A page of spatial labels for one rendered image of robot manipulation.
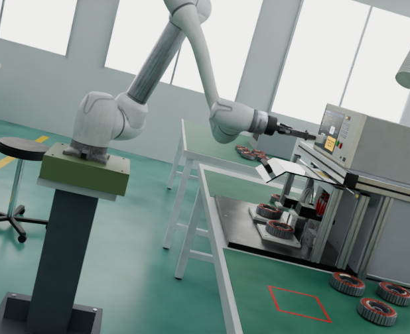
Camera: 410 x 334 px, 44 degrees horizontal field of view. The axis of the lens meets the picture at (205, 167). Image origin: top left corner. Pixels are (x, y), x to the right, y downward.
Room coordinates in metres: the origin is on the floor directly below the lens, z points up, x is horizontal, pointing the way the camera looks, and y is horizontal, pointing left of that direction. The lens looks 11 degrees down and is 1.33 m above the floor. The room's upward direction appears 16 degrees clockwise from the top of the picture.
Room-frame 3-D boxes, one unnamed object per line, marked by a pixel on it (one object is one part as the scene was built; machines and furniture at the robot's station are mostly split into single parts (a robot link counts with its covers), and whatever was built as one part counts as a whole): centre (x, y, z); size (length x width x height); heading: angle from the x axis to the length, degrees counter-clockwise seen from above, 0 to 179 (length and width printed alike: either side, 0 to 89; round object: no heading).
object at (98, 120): (2.15, 0.50, 1.00); 0.18 x 0.16 x 0.22; 157
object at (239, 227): (2.06, -0.35, 0.76); 0.64 x 0.47 x 0.02; 6
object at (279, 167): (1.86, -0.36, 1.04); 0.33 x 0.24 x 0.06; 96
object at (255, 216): (2.18, -0.32, 0.78); 0.15 x 0.15 x 0.01; 6
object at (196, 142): (4.44, -0.28, 0.37); 1.85 x 1.10 x 0.75; 6
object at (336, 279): (1.62, -0.56, 0.77); 0.11 x 0.11 x 0.04
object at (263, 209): (2.18, -0.32, 0.80); 0.11 x 0.11 x 0.04
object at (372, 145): (2.08, -0.66, 1.22); 0.44 x 0.39 x 0.20; 6
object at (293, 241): (1.94, -0.35, 0.78); 0.15 x 0.15 x 0.01; 6
